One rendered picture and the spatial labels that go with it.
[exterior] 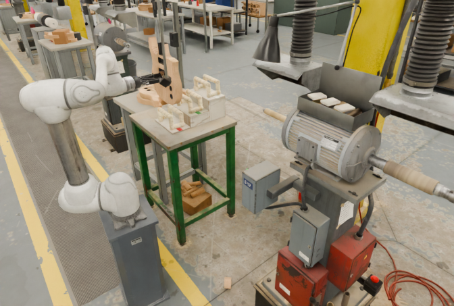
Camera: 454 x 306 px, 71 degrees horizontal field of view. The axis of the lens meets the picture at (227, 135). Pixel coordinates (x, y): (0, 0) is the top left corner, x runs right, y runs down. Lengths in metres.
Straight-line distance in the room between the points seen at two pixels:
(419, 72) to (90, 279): 2.35
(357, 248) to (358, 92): 0.73
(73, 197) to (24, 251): 1.32
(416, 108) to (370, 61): 1.13
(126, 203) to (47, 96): 0.68
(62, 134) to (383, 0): 1.92
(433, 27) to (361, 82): 0.34
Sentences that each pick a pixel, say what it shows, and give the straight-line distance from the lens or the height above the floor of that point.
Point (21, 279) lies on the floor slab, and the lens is 2.88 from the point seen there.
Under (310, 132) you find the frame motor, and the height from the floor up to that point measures 1.31.
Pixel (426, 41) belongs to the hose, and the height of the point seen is 1.74.
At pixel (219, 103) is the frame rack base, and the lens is 2.33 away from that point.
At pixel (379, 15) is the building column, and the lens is 2.29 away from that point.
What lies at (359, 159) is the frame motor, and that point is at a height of 1.27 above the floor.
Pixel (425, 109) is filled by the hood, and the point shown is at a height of 1.54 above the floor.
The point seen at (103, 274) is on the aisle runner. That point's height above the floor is 0.00.
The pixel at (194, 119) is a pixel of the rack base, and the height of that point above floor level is 0.99.
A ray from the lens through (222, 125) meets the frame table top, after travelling 2.28.
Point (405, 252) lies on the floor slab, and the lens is 2.92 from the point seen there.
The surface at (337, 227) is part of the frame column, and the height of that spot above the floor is 0.88.
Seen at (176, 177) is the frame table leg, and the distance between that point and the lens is 2.23.
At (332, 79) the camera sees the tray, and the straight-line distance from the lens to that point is 1.52.
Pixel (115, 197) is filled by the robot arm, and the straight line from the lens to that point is 1.79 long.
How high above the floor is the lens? 1.98
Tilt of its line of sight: 29 degrees down
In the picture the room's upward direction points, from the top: 1 degrees counter-clockwise
